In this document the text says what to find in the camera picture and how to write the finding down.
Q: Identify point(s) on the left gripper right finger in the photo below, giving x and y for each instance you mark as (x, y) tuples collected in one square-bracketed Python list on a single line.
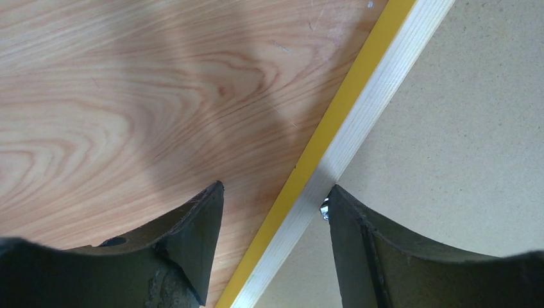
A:
[(380, 263)]

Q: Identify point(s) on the yellow wooden picture frame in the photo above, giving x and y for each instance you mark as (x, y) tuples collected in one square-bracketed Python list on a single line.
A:
[(393, 46)]

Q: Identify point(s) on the brown cardboard backing board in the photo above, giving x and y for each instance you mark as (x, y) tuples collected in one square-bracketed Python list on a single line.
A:
[(457, 155)]

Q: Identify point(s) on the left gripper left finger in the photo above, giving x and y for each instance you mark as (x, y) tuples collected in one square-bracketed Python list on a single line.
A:
[(166, 262)]

